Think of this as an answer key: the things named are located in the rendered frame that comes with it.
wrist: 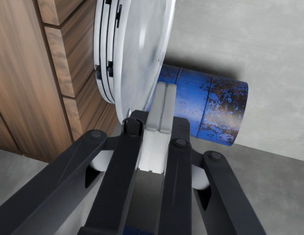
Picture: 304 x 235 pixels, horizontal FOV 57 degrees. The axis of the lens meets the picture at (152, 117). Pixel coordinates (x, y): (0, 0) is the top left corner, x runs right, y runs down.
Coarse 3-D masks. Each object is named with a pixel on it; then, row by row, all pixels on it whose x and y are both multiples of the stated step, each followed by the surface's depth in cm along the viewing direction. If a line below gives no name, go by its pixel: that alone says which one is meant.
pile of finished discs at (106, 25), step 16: (112, 0) 32; (96, 16) 33; (112, 16) 32; (96, 32) 34; (112, 32) 33; (96, 48) 35; (112, 48) 34; (96, 64) 36; (112, 64) 40; (160, 64) 59; (112, 80) 38; (112, 96) 41
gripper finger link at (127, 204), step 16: (128, 128) 15; (144, 128) 15; (128, 144) 14; (112, 160) 13; (128, 160) 13; (112, 176) 12; (128, 176) 12; (112, 192) 11; (128, 192) 11; (96, 208) 10; (112, 208) 11; (128, 208) 13; (96, 224) 10; (112, 224) 10
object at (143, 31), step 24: (144, 0) 32; (168, 0) 47; (120, 24) 26; (144, 24) 34; (168, 24) 53; (120, 48) 27; (144, 48) 36; (120, 72) 28; (144, 72) 42; (120, 96) 30; (144, 96) 47; (120, 120) 34
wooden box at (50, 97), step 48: (0, 0) 26; (48, 0) 24; (96, 0) 32; (0, 48) 31; (48, 48) 29; (0, 96) 37; (48, 96) 34; (96, 96) 40; (0, 144) 48; (48, 144) 43
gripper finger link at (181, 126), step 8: (176, 120) 18; (184, 120) 18; (176, 128) 17; (184, 128) 17; (176, 136) 16; (184, 136) 17; (168, 144) 16; (192, 152) 15; (192, 160) 15; (200, 160) 15; (192, 168) 14; (200, 168) 14; (192, 176) 15; (200, 176) 14; (192, 184) 15; (200, 184) 15; (208, 184) 14; (208, 192) 15
